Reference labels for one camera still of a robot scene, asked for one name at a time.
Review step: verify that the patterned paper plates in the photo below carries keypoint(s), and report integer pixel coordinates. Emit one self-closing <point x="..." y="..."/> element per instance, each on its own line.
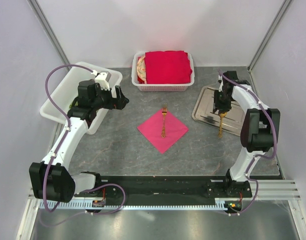
<point x="141" y="69"/>

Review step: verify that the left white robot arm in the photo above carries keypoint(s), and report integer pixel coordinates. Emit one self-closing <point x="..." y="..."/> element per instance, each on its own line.
<point x="50" y="178"/>

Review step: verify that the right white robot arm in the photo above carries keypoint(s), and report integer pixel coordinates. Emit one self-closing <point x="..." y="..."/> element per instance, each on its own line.
<point x="258" y="135"/>

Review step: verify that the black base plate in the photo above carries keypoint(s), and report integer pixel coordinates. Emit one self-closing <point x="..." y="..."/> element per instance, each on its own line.
<point x="206" y="186"/>

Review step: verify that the gold fork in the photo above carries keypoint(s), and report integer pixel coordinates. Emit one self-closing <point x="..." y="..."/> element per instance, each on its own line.
<point x="164" y="113"/>

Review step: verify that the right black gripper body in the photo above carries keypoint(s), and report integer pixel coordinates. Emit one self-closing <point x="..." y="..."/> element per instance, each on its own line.
<point x="221" y="102"/>

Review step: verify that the silver metal tray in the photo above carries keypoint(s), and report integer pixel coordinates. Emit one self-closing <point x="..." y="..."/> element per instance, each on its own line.
<point x="232" y="123"/>

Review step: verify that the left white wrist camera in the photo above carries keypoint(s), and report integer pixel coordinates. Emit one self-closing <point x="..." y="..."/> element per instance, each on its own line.
<point x="102" y="78"/>

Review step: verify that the slotted cable duct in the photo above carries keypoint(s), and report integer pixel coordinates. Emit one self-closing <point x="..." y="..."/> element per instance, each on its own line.
<point x="156" y="202"/>

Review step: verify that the stack of red napkins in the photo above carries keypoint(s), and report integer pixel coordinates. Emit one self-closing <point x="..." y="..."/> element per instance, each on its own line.
<point x="167" y="67"/>

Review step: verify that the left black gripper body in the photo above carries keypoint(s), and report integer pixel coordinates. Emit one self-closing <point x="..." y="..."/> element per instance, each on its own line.
<point x="104" y="99"/>

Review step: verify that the gold spoon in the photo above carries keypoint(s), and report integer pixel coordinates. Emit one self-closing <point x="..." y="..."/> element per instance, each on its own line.
<point x="221" y="125"/>

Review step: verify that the white perforated basket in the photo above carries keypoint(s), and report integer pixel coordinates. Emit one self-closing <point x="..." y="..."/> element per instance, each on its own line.
<point x="160" y="87"/>

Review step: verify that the pink paper napkin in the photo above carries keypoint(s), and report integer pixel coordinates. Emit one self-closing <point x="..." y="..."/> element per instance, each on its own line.
<point x="152" y="128"/>

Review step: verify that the aluminium rail frame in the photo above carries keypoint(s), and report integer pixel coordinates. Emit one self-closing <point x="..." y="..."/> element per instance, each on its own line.
<point x="274" y="212"/>

